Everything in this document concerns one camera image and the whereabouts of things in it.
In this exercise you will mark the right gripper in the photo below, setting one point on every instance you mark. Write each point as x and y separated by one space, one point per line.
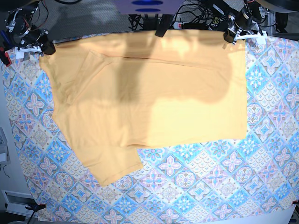
29 39

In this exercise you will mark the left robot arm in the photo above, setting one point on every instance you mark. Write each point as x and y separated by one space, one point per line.
222 9

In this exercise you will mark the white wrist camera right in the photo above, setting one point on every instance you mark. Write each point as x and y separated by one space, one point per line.
20 52

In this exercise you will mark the blue patterned tablecloth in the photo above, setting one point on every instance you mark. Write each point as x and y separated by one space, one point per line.
191 183

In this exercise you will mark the black clamp on table edge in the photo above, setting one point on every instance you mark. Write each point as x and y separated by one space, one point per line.
163 25

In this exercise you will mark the white power strip red switch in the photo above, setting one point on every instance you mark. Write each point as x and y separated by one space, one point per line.
178 25

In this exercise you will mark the aluminium rail with clamp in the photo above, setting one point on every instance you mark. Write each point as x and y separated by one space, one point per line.
21 203

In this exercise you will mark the yellow T-shirt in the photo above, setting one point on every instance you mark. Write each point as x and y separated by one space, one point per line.
116 93

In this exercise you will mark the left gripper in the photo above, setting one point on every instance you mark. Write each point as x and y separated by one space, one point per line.
242 21

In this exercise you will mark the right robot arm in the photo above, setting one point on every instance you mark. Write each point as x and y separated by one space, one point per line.
20 30

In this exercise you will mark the red clamp left edge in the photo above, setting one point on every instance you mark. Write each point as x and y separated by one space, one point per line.
5 57

